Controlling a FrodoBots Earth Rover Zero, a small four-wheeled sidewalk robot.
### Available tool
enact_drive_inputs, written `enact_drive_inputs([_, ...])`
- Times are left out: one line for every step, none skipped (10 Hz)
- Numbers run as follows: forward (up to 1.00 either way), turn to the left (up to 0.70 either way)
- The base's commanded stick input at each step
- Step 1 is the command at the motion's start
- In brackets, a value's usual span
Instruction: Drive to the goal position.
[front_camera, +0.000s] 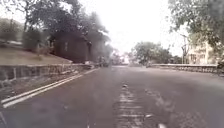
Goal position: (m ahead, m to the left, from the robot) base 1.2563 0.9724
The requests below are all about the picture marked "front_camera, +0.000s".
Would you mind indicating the grey asphalt road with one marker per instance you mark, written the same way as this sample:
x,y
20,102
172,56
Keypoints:
x,y
133,96

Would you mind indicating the distant green trees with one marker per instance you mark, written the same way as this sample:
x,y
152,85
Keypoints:
x,y
150,52

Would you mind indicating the dark building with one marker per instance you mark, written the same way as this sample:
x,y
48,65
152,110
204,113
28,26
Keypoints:
x,y
71,48

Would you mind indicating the large trees over building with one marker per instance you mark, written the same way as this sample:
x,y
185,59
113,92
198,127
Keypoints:
x,y
66,18

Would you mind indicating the low stone parapet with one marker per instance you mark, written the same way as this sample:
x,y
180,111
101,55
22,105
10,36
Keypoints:
x,y
186,67

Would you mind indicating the grass slope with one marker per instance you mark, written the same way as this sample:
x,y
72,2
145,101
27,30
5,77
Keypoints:
x,y
26,57

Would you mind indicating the pale building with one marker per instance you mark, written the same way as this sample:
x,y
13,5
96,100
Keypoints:
x,y
200,53

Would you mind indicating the overhanging tree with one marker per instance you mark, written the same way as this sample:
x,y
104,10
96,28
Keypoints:
x,y
200,16

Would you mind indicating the low stone retaining wall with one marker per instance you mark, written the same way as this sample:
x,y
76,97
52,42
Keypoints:
x,y
36,71

